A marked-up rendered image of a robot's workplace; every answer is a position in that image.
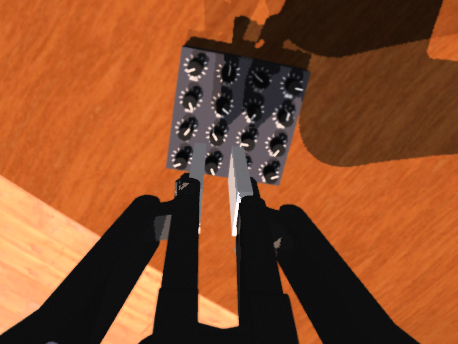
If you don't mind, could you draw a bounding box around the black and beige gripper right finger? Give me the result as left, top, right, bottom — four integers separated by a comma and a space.
228, 146, 420, 344

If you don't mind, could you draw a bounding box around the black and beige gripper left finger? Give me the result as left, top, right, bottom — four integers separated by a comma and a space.
0, 143, 206, 344

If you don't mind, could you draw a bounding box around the grey knob box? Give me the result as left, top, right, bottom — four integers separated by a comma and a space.
166, 45, 311, 186

